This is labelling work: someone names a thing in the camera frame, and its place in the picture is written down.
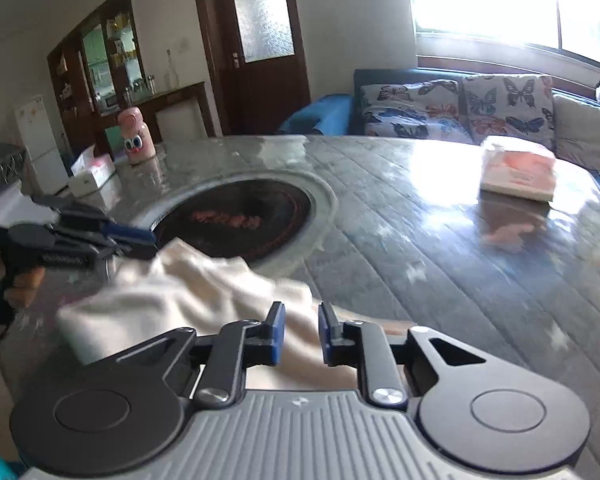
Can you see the plain grey cushion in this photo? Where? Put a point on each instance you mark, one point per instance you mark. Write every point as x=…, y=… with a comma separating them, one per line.
x=585, y=127

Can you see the black round induction cooker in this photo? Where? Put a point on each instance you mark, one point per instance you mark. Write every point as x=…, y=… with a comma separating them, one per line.
x=235, y=217

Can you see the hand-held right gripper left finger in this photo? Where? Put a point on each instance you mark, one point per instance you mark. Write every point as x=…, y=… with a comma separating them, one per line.
x=279, y=332

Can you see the white pink tissue pack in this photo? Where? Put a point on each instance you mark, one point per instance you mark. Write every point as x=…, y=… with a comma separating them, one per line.
x=519, y=172

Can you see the white panel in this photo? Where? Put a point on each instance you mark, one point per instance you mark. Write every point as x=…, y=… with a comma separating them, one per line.
x=180, y=122

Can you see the dark blue sofa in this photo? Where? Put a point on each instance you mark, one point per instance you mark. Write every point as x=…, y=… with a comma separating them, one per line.
x=405, y=77

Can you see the dark wooden door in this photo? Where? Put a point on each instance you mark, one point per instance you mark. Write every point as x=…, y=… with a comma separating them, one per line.
x=260, y=45

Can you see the butterfly print cushion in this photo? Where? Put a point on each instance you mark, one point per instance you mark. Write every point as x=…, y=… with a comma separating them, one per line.
x=510, y=105
x=412, y=110

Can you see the person's left hand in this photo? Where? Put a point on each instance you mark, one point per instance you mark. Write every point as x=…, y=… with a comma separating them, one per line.
x=25, y=285

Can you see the white pink tissue box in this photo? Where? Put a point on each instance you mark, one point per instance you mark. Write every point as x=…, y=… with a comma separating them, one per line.
x=92, y=172

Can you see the white cloth garment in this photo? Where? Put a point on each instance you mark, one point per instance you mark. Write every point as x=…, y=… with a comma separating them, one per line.
x=190, y=290

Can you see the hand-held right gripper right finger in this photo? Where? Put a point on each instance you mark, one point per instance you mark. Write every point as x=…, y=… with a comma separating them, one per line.
x=325, y=335

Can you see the blue blanket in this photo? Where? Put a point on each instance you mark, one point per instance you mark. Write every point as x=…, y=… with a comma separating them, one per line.
x=322, y=115

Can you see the dark wooden cabinet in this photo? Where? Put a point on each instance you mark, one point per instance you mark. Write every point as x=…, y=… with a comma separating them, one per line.
x=105, y=75

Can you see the window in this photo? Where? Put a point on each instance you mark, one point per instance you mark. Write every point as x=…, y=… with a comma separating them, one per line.
x=510, y=5

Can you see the white refrigerator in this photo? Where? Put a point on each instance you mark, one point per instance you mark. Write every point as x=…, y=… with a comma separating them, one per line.
x=36, y=145

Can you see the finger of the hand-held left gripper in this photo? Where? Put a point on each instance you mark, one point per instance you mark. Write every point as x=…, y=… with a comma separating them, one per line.
x=127, y=232
x=130, y=250

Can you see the pink cartoon bottle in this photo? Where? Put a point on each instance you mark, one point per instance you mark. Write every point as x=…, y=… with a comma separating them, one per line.
x=136, y=137

